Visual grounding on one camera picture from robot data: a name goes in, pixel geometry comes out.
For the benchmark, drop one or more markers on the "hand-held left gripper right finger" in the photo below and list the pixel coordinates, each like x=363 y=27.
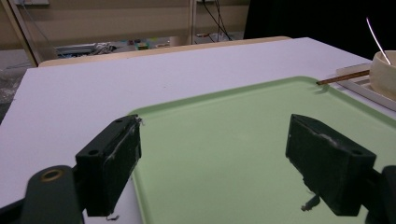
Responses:
x=327 y=165

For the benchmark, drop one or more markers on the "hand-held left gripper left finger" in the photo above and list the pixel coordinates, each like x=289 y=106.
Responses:
x=106 y=168

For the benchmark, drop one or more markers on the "white metal tray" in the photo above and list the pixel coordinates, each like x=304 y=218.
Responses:
x=364 y=90

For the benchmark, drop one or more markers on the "brown wooden chopstick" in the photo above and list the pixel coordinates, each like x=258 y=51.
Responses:
x=342 y=77

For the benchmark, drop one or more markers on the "cream bowl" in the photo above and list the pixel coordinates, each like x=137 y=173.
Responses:
x=384 y=81

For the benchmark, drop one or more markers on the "green plastic tray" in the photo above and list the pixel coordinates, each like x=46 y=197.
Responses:
x=218 y=155

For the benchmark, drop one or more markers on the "metal spoon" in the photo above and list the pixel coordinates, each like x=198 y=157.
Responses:
x=377 y=42

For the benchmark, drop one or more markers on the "beige wooden table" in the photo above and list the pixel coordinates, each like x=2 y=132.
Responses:
x=155 y=51

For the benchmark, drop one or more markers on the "small colourful object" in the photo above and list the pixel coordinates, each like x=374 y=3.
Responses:
x=142 y=46

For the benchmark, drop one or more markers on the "dark curtain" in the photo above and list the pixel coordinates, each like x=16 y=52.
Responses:
x=311 y=21

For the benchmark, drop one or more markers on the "light wooden desk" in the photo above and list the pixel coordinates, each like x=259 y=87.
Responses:
x=93 y=18

